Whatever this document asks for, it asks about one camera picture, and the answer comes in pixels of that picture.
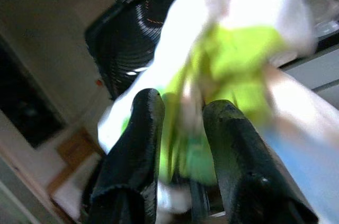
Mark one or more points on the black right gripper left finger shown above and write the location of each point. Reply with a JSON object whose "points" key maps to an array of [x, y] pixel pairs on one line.
{"points": [[132, 160]]}

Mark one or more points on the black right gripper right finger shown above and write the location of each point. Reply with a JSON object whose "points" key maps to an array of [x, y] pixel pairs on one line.
{"points": [[243, 160]]}

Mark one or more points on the white and lime green garment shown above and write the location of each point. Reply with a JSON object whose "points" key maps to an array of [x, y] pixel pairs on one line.
{"points": [[233, 57]]}

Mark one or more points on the white counter cabinet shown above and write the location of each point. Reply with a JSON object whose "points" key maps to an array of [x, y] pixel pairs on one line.
{"points": [[315, 70]]}

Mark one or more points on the dark framed wall picture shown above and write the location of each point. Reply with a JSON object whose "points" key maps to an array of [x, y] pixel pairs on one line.
{"points": [[23, 97]]}

